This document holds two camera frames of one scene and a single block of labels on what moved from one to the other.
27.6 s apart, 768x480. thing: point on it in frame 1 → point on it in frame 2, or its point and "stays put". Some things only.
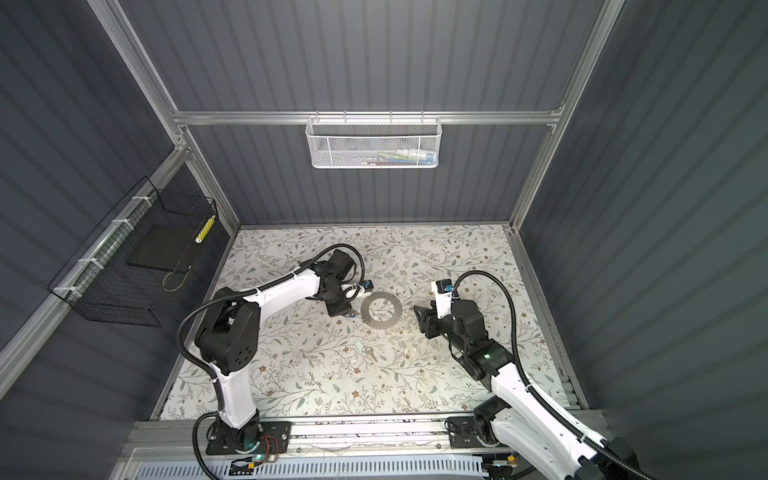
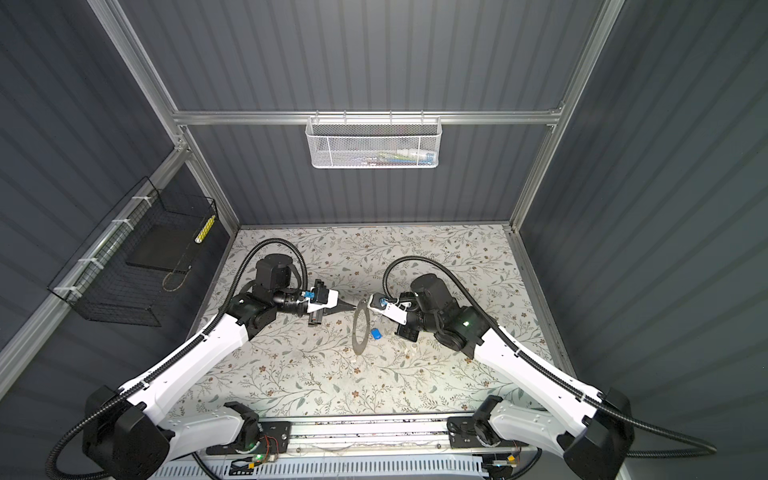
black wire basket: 137,259 stays put
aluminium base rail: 175,440 stays put
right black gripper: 428,321 → 406,331
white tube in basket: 422,156 stays put
